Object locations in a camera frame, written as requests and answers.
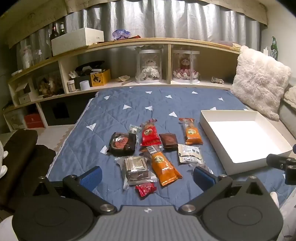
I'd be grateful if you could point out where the white fluffy pillow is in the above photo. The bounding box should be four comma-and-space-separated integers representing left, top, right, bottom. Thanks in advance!
231, 45, 292, 121

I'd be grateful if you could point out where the large orange snack packet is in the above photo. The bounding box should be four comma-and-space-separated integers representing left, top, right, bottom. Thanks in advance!
139, 146, 183, 186

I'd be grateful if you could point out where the yellow box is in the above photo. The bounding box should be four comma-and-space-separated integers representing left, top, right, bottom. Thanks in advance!
90, 69, 111, 88

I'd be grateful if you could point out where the black packaged mooncake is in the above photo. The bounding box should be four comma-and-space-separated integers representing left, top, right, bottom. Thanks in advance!
108, 132, 137, 156

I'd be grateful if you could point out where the small white drawer box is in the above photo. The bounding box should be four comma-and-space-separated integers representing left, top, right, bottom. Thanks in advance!
18, 93, 32, 105

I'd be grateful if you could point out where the silver pastry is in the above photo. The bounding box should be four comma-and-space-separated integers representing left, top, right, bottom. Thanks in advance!
117, 155, 158, 191

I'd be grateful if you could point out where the beige foam floor mat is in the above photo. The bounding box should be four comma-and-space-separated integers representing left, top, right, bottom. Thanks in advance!
37, 125, 77, 164

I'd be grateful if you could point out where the small orange snack packet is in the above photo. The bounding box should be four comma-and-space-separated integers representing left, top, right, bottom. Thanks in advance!
178, 117, 203, 146

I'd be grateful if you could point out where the brown glass bottle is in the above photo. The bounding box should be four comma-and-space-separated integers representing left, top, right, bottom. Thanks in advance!
50, 22, 60, 56

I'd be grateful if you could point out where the blue quilt with white triangles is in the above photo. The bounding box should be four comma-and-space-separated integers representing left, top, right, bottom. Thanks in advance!
47, 87, 296, 209

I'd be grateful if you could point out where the black storage bin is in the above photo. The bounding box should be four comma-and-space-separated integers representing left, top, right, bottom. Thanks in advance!
41, 100, 78, 127

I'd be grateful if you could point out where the white grey snack packet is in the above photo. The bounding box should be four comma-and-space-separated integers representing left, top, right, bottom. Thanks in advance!
177, 143, 205, 166

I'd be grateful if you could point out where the flat pink box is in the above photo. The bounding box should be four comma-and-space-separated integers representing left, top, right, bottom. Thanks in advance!
217, 40, 242, 49

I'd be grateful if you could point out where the small red candy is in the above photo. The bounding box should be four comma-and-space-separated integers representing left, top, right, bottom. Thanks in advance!
135, 182, 157, 197

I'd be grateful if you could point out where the green beer bottle white label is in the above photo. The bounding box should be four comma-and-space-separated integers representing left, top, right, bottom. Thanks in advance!
270, 36, 279, 61

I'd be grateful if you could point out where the red box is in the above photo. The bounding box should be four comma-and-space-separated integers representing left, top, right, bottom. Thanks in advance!
24, 113, 45, 129

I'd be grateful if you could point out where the red doll in clear case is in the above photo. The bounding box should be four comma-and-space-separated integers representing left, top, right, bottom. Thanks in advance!
172, 49, 201, 84

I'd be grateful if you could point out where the red snack packet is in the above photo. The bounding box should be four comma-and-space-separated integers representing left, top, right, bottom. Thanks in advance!
140, 119, 161, 147

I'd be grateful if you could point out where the white rounded object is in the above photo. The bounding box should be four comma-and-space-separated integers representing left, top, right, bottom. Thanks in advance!
0, 138, 9, 179

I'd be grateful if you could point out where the white cardboard box tray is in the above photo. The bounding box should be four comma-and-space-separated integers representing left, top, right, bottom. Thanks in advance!
199, 109, 293, 176

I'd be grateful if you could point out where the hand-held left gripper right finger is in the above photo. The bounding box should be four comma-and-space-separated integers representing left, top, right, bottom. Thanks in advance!
179, 166, 270, 215

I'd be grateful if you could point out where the white cloth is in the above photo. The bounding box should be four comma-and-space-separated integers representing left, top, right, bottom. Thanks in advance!
269, 191, 279, 207

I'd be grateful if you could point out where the clear glass jar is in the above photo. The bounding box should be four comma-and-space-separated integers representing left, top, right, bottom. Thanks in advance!
20, 45, 32, 70
32, 47, 44, 65

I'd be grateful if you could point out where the grey curtain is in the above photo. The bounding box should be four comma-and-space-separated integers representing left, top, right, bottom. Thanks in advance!
14, 0, 262, 70

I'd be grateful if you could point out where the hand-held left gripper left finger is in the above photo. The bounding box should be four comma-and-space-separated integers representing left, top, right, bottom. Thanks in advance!
32, 166, 117, 215

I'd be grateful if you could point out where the dark brown cloth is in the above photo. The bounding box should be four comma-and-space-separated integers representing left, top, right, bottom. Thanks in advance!
0, 129, 57, 210

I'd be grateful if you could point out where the long white box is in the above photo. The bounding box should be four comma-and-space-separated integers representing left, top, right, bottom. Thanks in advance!
51, 27, 105, 56

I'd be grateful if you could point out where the white doll in clear case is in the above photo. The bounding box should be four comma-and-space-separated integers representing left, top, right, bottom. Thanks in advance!
135, 47, 164, 84

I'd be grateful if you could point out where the black box with clutter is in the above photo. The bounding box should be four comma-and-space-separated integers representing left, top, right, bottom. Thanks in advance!
75, 60, 105, 90

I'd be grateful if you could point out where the brown square snack packet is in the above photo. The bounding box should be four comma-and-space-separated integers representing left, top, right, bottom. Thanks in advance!
159, 133, 179, 151

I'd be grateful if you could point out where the grey cushion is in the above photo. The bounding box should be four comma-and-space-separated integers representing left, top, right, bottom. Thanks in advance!
277, 97, 296, 140

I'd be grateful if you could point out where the blue purple plastic bag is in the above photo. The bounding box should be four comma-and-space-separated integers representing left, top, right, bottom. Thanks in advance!
112, 29, 132, 40

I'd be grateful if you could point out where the wooden shelf unit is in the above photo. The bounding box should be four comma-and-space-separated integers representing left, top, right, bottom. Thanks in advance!
2, 37, 242, 133

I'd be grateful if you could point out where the clear packet with grey snack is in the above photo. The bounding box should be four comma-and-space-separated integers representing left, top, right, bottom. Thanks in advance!
193, 163, 214, 175

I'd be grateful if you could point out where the beige knitted cushion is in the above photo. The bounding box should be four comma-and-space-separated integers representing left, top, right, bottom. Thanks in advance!
283, 85, 296, 110

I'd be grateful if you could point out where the dried brown bouquet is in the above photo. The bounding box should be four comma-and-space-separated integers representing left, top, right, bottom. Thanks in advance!
37, 73, 65, 98

